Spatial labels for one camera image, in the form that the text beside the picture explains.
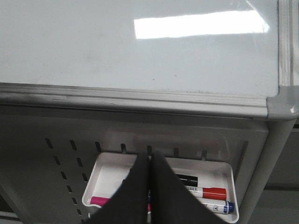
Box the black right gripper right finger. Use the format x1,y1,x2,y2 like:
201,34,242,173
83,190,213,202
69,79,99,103
150,152,225,224

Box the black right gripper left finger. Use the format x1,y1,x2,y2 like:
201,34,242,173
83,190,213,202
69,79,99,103
87,153,150,224

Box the red capped whiteboard marker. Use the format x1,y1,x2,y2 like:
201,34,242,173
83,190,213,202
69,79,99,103
186,186,227,201

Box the blue capped whiteboard marker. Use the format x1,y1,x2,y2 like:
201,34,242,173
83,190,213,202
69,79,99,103
198,198,234,214

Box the white plastic marker tray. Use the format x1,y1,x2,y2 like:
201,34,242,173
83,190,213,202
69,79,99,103
82,153,239,224

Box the grey perforated metal panel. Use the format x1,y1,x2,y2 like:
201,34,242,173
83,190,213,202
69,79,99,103
0,105,269,224

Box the grey whiteboard stand post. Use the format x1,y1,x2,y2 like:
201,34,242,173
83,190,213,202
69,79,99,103
238,119,297,224

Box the white whiteboard with aluminium frame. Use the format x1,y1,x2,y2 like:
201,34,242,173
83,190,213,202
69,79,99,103
0,0,299,120

